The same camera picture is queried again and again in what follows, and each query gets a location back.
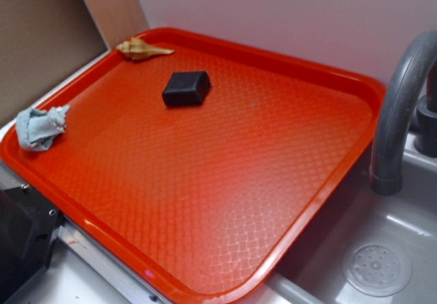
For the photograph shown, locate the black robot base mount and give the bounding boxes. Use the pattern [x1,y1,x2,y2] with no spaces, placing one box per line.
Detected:
[1,186,60,303]

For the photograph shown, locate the grey plastic sink basin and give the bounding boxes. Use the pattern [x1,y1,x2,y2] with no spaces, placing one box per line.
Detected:
[268,131,437,304]

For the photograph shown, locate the dark grey faucet handle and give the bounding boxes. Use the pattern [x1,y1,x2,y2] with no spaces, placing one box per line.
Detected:
[414,66,436,158]

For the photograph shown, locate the aluminium frame rail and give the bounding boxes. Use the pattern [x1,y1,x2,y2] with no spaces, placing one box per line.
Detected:
[58,221,168,303]

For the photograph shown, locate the grey curved faucet spout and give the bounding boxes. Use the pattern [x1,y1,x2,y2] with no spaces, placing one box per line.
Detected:
[369,30,436,195]

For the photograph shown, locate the round grey sink drain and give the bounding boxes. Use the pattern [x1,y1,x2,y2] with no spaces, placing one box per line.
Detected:
[342,239,412,297]

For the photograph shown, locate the orange plastic serving tray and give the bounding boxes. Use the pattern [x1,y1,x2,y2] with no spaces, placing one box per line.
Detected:
[1,28,385,303]

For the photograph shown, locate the tan spiral seashell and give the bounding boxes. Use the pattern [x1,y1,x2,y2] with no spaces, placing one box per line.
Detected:
[115,37,174,61]

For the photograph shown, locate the crumpled light blue cloth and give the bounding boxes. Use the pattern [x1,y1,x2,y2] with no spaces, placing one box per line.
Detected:
[16,105,70,152]

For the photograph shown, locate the brown cardboard panel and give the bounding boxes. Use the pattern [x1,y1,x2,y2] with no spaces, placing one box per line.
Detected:
[1,0,149,125]

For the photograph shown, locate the black rectangular block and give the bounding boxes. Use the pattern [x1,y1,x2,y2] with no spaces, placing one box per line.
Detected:
[162,71,211,107]

